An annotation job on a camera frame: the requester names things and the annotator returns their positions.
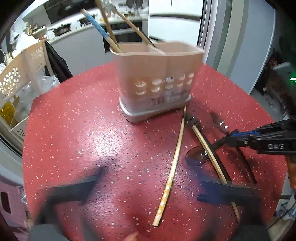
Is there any plain bamboo chopstick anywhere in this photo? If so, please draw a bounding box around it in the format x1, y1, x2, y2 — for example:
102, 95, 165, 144
95, 0, 118, 46

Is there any dark spoon grey handle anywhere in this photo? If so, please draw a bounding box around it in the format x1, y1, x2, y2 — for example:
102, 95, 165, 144
185, 137, 226, 167

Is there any person's right hand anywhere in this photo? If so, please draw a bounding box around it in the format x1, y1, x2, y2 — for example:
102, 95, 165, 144
287, 162, 296, 190

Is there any person's left hand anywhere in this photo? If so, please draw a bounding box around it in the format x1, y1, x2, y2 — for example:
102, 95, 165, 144
124, 232, 138, 241

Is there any patterned tip bamboo chopstick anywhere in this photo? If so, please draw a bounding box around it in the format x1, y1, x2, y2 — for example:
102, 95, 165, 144
152, 106, 187, 227

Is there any pink plastic stool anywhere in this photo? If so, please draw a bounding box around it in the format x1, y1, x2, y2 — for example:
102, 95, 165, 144
1, 177, 29, 240

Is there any beige plastic utensil holder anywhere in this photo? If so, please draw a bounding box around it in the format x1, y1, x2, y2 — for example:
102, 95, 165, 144
113, 41, 204, 123

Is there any black garment on rack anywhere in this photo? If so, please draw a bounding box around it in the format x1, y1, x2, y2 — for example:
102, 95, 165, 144
44, 41, 73, 83

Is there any cream perforated storage rack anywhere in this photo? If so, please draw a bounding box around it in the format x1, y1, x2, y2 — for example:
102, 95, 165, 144
0, 40, 50, 140

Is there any wooden chopstick in holder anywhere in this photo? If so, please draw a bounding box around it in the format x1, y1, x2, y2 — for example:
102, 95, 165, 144
113, 7, 155, 47

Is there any built-in black oven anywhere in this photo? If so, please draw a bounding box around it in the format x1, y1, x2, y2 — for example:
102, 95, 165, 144
103, 21, 142, 52

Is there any black wok on stove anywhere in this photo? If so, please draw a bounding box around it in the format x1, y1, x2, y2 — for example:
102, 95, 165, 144
49, 24, 71, 37

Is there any blue patterned wooden chopstick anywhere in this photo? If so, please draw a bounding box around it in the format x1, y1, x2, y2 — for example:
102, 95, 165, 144
80, 9, 122, 53

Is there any pot on stove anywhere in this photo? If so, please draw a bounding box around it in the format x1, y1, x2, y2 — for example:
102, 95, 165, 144
78, 17, 91, 27

